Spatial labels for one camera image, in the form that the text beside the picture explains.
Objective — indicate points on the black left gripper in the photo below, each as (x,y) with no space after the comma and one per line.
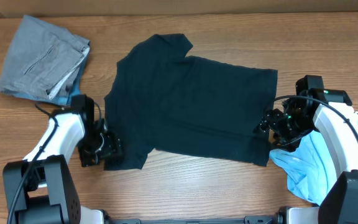
(114,145)

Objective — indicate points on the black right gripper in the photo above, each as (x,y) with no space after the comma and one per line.
(271,121)

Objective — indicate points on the black t-shirt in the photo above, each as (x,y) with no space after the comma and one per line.
(163,98)

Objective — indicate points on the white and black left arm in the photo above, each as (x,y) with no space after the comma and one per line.
(40,188)

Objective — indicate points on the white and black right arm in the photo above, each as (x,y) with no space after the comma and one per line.
(329,112)

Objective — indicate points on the light blue t-shirt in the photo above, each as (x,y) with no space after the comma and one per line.
(310,170)

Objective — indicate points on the folded blue garment under shorts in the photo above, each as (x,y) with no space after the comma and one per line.
(64,96)

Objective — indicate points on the folded grey shorts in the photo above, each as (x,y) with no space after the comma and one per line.
(42,59)

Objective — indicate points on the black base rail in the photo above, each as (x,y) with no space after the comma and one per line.
(264,219)

